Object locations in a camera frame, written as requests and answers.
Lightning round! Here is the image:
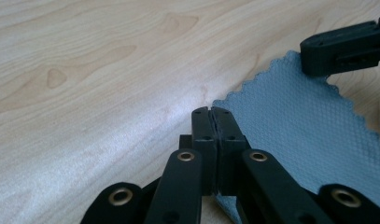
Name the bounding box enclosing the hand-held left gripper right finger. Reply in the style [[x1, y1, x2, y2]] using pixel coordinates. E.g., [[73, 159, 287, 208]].
[[210, 105, 251, 198]]

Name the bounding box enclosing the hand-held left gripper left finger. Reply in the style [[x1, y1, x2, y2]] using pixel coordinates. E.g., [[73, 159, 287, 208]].
[[178, 105, 218, 197]]

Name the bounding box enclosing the grey-blue cloth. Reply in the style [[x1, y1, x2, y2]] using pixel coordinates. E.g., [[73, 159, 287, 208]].
[[211, 49, 380, 224]]

